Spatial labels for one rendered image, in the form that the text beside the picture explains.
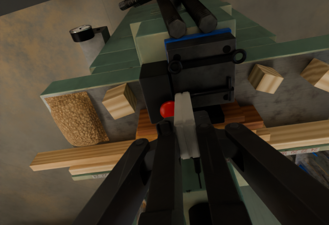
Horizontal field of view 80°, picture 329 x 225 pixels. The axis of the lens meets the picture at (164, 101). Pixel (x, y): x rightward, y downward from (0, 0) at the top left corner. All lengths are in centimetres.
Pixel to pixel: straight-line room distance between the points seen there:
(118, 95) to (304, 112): 40
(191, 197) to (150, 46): 24
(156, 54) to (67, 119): 23
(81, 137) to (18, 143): 175
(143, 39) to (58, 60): 124
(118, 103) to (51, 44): 114
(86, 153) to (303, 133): 48
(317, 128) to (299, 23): 105
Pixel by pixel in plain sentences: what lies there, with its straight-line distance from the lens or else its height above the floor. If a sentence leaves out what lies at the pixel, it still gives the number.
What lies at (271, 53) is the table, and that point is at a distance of 43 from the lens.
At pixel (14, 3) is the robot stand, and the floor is 37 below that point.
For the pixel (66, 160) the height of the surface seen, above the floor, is 94.
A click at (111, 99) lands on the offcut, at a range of 37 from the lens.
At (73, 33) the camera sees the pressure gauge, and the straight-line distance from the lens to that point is 62.
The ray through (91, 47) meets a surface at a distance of 69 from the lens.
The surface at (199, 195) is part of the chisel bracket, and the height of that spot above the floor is 107.
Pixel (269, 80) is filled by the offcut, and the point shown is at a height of 94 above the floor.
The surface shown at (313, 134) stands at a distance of 52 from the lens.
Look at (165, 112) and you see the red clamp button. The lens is 27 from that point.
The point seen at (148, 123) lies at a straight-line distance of 38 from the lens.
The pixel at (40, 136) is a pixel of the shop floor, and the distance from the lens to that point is 202.
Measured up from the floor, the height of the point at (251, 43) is 82.
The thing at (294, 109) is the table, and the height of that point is 90.
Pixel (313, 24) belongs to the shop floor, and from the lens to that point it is 156.
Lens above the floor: 124
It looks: 55 degrees down
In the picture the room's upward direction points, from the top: 179 degrees clockwise
